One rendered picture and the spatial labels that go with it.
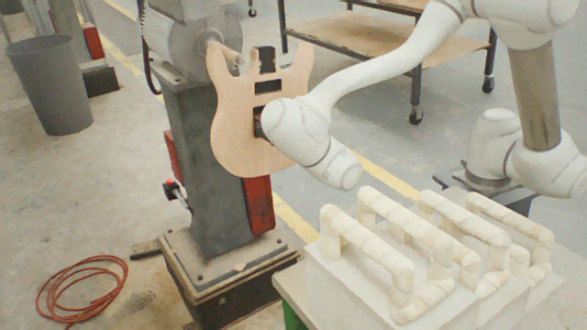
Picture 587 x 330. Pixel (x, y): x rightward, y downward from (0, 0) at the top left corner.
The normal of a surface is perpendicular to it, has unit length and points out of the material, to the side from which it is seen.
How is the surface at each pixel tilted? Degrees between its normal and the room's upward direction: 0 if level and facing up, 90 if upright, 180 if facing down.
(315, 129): 84
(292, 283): 0
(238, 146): 87
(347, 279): 0
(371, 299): 0
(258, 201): 90
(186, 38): 86
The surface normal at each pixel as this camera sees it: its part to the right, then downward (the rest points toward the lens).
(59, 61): 0.79, 0.33
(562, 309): -0.07, -0.85
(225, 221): 0.54, 0.40
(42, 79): 0.23, 0.54
